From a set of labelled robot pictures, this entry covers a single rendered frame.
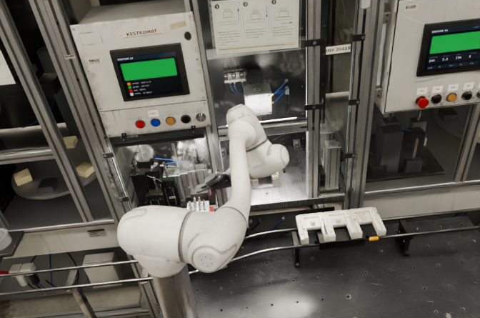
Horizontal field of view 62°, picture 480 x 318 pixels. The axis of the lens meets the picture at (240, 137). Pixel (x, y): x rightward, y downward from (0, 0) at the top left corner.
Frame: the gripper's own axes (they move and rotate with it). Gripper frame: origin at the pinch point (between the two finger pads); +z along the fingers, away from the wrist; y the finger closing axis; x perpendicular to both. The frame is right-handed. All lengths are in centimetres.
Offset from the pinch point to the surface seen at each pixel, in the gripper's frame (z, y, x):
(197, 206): 8.8, -6.1, 4.1
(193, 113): -15.2, 22.6, -18.5
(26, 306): 174, -21, 20
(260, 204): -6.5, -32.0, -1.8
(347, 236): -37, -54, 16
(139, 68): -14, 49, -23
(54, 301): 159, -32, 18
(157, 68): -19, 45, -23
